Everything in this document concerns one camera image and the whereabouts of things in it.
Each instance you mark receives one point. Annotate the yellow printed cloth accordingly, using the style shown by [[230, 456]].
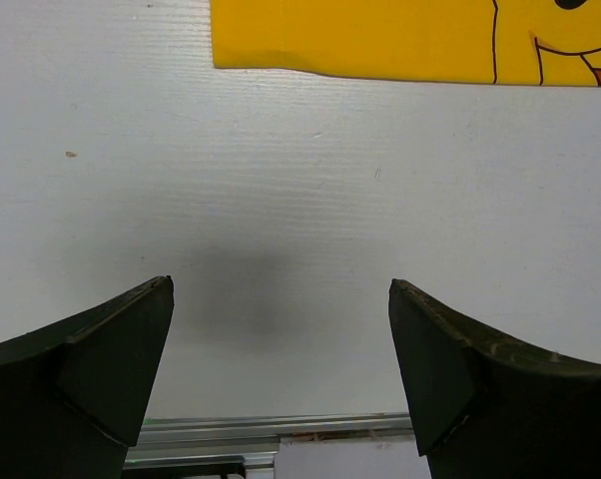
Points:
[[503, 42]]

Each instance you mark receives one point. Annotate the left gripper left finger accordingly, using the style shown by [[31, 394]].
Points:
[[74, 393]]

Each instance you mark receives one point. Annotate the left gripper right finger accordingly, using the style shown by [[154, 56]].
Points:
[[484, 404]]

